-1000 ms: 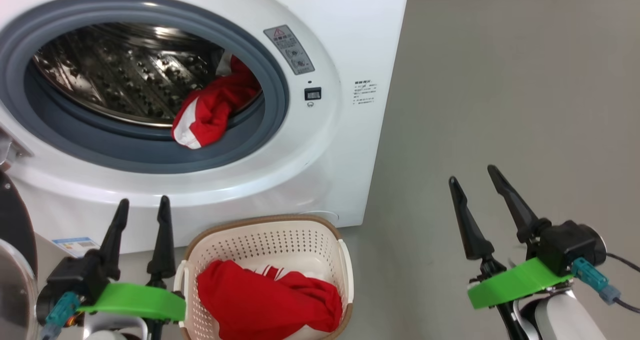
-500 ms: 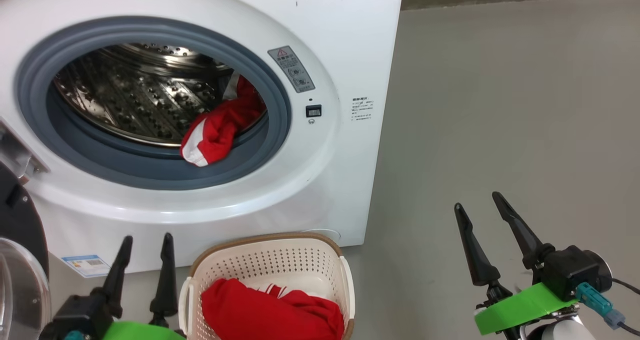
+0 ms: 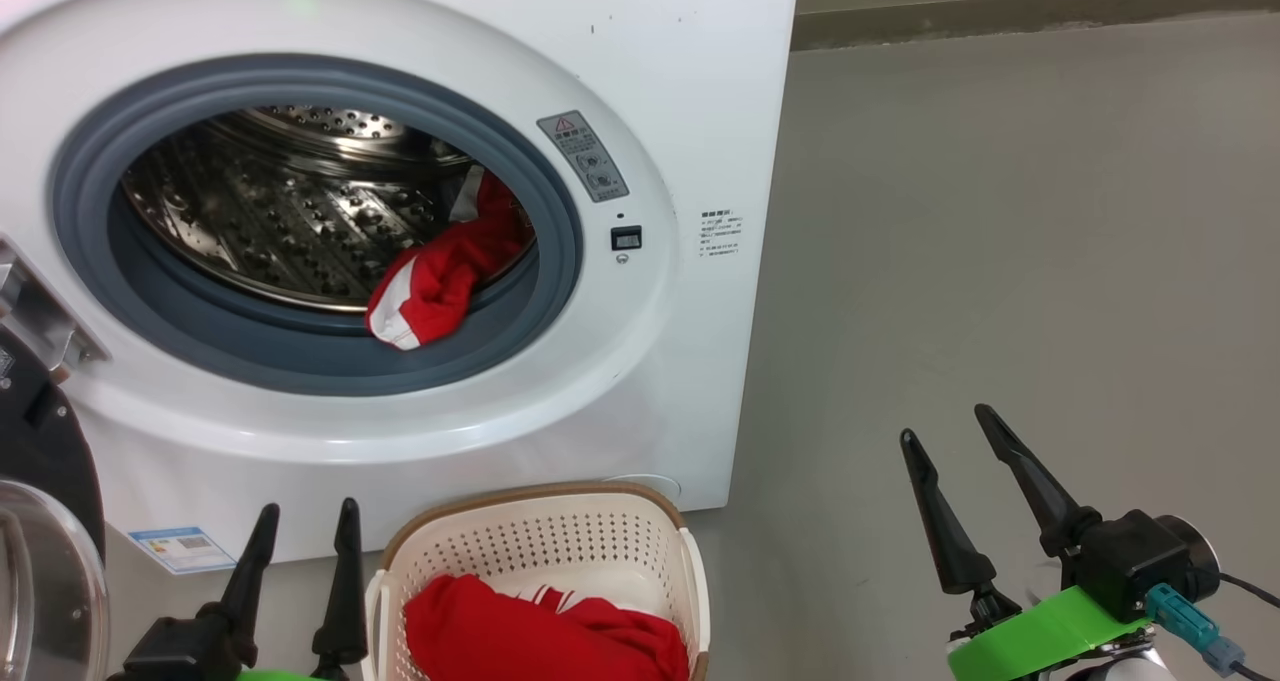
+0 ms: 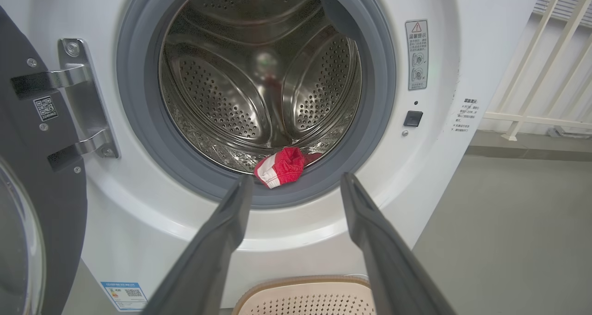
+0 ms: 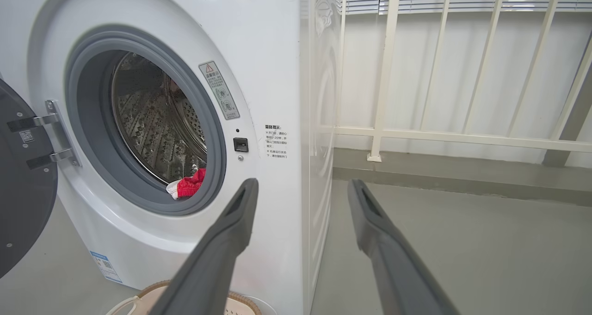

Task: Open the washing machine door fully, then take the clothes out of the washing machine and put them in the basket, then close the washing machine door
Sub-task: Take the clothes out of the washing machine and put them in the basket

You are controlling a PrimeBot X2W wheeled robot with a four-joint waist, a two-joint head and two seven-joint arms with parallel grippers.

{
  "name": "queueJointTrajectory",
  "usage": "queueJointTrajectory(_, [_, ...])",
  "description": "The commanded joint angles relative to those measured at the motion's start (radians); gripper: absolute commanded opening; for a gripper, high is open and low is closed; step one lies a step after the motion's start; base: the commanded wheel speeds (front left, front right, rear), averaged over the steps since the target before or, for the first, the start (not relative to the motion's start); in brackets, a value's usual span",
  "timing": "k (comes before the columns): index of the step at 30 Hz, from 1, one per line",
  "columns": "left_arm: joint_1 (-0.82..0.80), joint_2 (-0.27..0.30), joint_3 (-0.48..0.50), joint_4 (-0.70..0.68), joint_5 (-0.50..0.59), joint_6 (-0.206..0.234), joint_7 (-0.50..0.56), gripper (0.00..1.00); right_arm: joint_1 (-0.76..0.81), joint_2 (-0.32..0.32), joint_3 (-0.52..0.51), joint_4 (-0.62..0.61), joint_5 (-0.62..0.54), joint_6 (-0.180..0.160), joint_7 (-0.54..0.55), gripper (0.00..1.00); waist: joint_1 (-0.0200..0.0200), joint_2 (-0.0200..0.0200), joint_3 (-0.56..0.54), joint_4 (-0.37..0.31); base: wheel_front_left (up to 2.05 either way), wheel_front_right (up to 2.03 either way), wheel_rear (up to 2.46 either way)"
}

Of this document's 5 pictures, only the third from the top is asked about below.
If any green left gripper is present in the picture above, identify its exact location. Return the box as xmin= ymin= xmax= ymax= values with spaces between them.
xmin=197 ymin=498 xmax=369 ymax=681

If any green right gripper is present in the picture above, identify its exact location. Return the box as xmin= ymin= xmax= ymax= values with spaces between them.
xmin=900 ymin=404 xmax=1151 ymax=681

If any red and white garment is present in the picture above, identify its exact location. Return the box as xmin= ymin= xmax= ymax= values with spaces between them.
xmin=365 ymin=166 xmax=531 ymax=352
xmin=403 ymin=568 xmax=691 ymax=681

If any black round glass machine door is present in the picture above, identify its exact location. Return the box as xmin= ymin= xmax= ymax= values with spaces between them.
xmin=0 ymin=326 xmax=109 ymax=681

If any grey rubber door gasket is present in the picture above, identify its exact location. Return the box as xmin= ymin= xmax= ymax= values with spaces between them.
xmin=50 ymin=54 xmax=584 ymax=397

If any cream perforated laundry basket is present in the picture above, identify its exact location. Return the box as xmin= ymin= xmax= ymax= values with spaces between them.
xmin=362 ymin=481 xmax=711 ymax=681

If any white washing machine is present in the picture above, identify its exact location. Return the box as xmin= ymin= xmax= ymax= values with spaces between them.
xmin=0 ymin=0 xmax=801 ymax=574

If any metal door hinge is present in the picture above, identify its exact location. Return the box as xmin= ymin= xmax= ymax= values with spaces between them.
xmin=0 ymin=236 xmax=109 ymax=382

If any blue energy label sticker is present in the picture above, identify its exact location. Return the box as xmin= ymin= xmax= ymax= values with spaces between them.
xmin=128 ymin=526 xmax=238 ymax=575

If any round white filter cover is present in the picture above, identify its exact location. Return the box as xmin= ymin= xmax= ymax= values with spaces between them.
xmin=600 ymin=474 xmax=683 ymax=502

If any small printed text label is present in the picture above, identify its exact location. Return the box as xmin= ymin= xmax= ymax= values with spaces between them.
xmin=698 ymin=208 xmax=744 ymax=259

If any grey warning label sticker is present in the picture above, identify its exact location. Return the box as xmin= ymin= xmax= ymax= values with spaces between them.
xmin=537 ymin=111 xmax=631 ymax=203

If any black cable with teal connector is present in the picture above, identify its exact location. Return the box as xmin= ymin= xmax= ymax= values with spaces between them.
xmin=1145 ymin=571 xmax=1280 ymax=681

